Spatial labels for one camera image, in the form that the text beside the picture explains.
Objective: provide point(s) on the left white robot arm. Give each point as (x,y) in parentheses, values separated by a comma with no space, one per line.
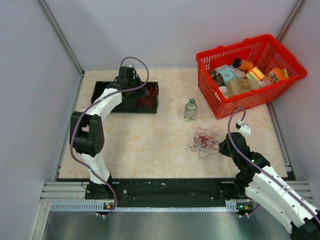
(86,130)

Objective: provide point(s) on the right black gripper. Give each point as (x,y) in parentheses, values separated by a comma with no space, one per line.
(222,147)

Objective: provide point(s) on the red plastic shopping basket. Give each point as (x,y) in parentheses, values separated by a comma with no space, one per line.
(266,69)

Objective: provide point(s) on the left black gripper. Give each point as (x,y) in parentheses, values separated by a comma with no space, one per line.
(142,92)

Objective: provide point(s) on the brown cardboard box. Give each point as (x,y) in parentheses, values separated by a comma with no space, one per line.
(241,85)

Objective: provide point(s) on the brown round item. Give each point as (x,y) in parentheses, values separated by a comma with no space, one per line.
(216,77)

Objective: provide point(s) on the yellow sponge pack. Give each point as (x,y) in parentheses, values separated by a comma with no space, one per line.
(255,73)

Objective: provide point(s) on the black three-compartment tray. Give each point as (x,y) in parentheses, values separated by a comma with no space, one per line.
(144,105)

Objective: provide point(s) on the light blue package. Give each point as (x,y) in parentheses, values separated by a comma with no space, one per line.
(226,73)

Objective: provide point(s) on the clear glass soda bottle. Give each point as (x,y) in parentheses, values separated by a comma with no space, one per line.
(190,110)

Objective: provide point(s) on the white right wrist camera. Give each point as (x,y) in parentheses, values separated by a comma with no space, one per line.
(243,129)

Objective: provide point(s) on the orange snack packet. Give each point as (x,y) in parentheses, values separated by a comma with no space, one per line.
(274,76)

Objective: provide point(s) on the orange bottle with dark cap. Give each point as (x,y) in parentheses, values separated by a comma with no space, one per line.
(243,65)

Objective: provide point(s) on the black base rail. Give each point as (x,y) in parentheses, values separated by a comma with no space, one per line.
(174,192)

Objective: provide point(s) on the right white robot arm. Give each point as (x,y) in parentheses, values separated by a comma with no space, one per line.
(258,180)

